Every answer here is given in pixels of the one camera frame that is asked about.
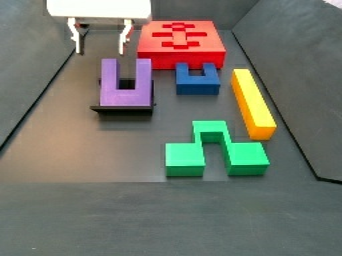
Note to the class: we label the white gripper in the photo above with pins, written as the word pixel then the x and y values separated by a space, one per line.
pixel 100 11

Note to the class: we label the purple U-shaped block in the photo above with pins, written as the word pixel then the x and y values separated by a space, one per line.
pixel 111 70

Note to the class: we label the red board with cutouts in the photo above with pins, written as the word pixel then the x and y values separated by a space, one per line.
pixel 170 42

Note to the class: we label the blue U-shaped block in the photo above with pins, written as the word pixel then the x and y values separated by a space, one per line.
pixel 204 84

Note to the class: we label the yellow long bar block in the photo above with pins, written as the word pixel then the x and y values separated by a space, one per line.
pixel 256 116

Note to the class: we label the green stepped block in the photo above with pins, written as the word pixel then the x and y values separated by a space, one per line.
pixel 244 157

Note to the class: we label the black fixture bracket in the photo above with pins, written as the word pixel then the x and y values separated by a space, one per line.
pixel 122 109

